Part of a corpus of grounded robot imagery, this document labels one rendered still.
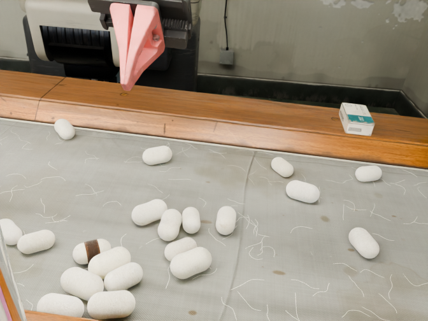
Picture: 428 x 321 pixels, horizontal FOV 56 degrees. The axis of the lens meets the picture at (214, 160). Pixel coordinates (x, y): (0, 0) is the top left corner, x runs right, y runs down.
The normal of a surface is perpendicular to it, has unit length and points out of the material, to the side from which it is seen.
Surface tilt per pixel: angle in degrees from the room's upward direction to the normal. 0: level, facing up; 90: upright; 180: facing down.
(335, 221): 0
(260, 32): 90
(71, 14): 98
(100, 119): 45
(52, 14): 98
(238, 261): 0
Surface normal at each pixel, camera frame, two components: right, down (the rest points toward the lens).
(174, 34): 0.00, -0.32
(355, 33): -0.02, 0.54
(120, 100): 0.07, -0.84
